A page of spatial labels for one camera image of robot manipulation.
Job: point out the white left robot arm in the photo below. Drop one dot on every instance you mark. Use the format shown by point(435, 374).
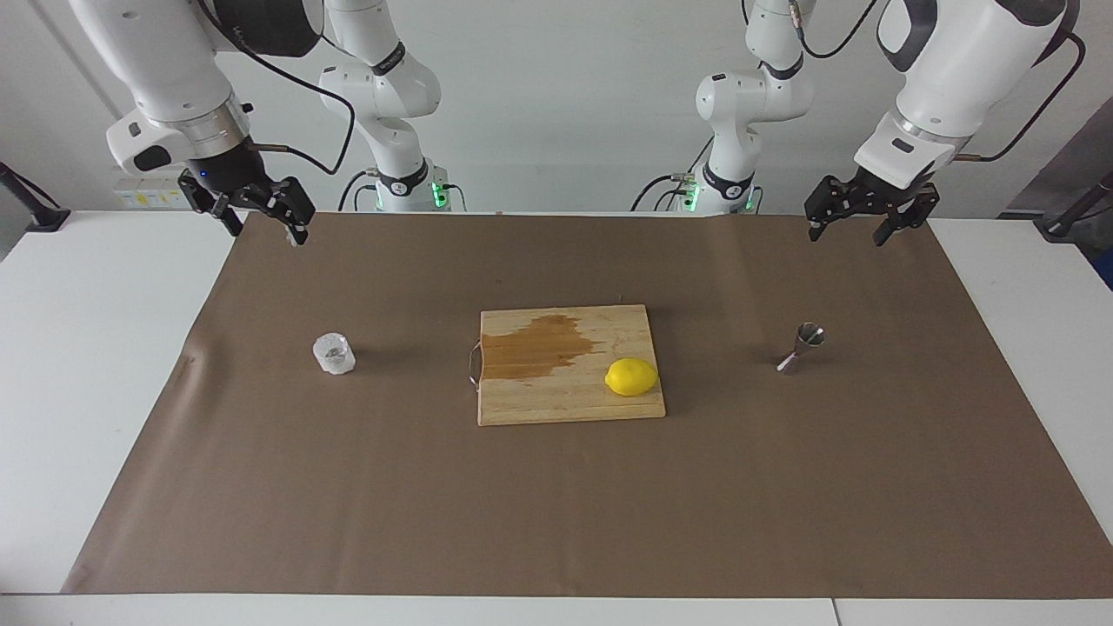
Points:
point(965, 61)

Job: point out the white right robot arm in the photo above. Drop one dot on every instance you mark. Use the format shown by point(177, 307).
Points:
point(165, 61)

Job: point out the steel double jigger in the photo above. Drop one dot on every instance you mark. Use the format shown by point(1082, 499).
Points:
point(810, 335)

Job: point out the black clamp stand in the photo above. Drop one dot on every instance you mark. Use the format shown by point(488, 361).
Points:
point(48, 217)
point(1056, 228)

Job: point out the white wall socket strip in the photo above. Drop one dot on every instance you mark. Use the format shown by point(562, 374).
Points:
point(139, 198)

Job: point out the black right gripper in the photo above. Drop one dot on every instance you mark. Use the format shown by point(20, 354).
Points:
point(226, 169)

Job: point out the wooden cutting board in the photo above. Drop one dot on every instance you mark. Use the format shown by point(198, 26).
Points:
point(565, 400)

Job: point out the blue object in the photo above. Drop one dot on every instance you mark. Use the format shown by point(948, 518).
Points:
point(1107, 269)

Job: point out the dark grey panel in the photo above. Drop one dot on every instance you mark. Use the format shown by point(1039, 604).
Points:
point(1078, 165)

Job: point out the brown paper table mat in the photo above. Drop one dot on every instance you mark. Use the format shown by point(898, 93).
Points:
point(556, 504)

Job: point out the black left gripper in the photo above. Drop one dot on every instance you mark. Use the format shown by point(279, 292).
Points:
point(883, 187)

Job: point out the yellow lemon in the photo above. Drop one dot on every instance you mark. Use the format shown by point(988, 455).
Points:
point(631, 377)

